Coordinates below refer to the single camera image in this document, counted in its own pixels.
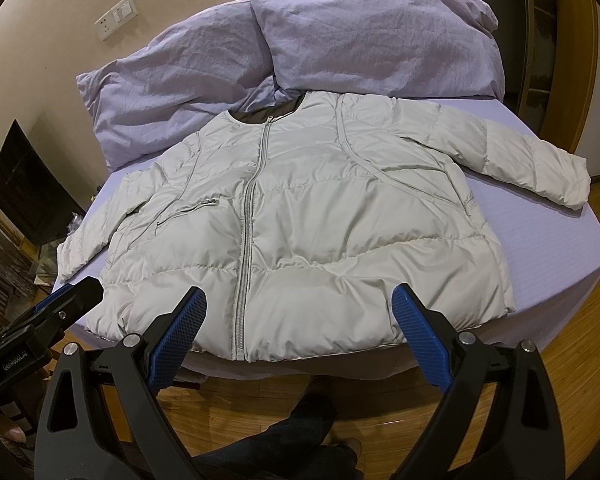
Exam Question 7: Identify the right lavender pillow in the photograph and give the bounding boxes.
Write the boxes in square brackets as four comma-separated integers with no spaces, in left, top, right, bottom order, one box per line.
[250,0,505,100]

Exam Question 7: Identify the white puffer jacket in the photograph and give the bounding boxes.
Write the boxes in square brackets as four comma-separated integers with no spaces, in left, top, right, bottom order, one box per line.
[56,89,592,364]

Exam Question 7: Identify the person's dark trouser leg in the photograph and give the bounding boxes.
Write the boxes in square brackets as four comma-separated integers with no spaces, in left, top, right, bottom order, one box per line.
[192,376,363,479]

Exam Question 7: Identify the wooden wardrobe door frame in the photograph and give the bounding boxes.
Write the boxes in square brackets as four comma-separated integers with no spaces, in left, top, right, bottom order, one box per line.
[483,0,598,153]

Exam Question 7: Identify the white wall socket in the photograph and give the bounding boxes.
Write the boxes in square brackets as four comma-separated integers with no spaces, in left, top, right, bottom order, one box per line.
[94,0,138,41]

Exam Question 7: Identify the person's left hand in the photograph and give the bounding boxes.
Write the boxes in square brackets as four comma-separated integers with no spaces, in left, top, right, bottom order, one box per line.
[0,412,27,444]

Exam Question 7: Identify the lavender bed sheet mattress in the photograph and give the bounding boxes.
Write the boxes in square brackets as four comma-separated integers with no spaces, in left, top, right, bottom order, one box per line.
[51,96,600,380]

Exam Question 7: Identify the black nightstand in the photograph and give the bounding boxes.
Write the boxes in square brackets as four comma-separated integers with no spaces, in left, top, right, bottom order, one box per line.
[0,120,84,246]

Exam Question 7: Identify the lavender pillow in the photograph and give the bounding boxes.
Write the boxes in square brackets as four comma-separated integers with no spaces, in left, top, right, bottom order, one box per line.
[250,0,505,100]
[76,0,285,171]

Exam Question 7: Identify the left lavender pillow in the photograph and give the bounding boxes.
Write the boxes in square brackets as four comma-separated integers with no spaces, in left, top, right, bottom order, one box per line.
[76,0,285,171]

